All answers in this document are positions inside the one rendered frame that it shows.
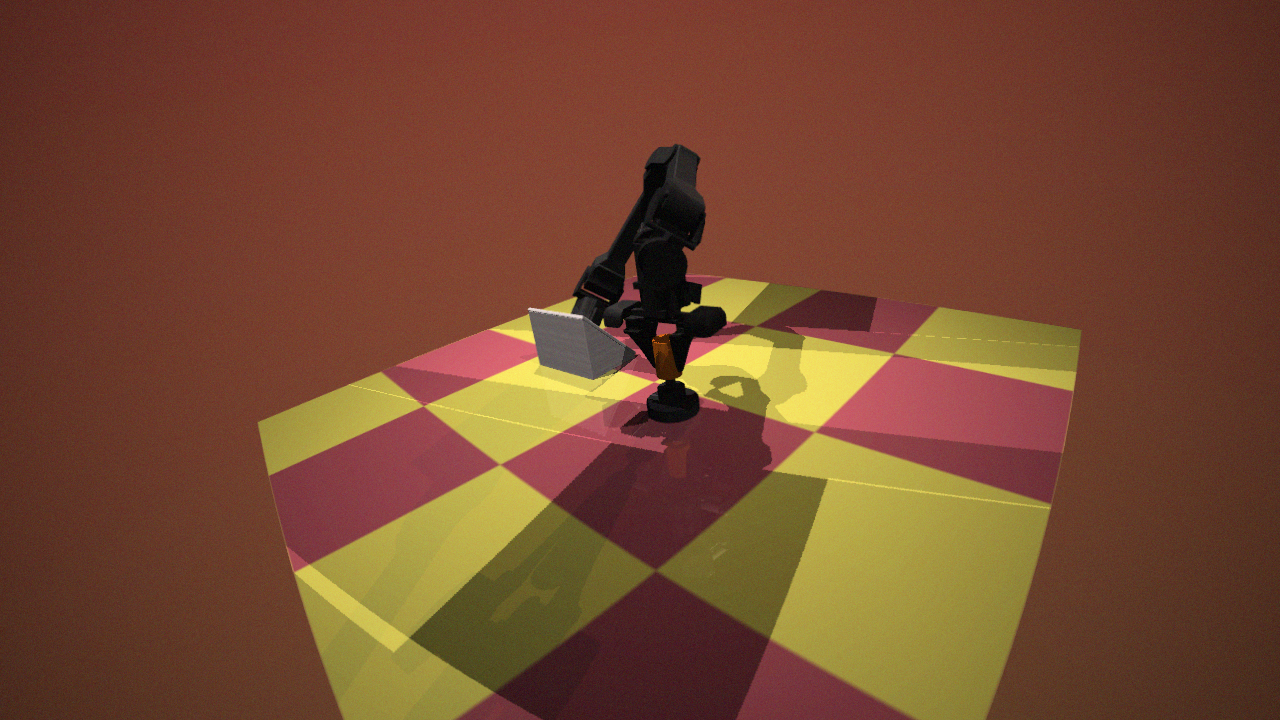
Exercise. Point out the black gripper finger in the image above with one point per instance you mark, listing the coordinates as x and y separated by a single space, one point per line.
680 344
643 338

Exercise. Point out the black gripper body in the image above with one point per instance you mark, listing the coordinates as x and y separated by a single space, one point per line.
663 305

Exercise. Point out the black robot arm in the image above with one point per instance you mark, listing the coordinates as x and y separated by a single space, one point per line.
671 200

